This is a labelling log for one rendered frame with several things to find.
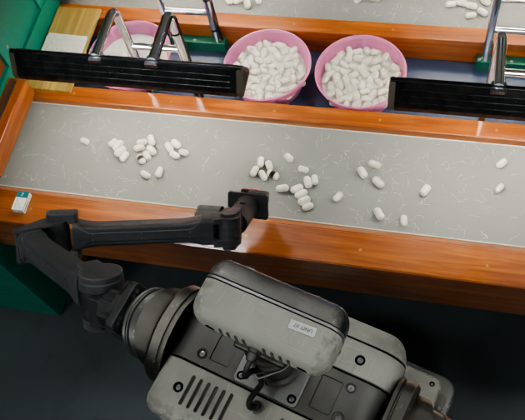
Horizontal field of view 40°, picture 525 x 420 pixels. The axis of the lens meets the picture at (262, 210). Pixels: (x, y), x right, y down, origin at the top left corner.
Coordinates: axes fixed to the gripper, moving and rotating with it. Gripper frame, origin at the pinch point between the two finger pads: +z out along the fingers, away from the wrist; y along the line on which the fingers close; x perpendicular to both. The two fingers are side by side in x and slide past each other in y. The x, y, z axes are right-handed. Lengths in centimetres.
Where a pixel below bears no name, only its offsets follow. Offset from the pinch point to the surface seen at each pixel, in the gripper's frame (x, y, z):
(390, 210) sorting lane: 6.2, -33.2, 12.3
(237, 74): -30.3, 5.2, -0.9
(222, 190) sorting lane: 5.8, 13.2, 11.4
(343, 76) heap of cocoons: -21, -14, 44
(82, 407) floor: 97, 67, 15
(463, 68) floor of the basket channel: -22, -48, 58
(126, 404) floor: 94, 51, 19
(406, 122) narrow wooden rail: -12.4, -34.1, 31.2
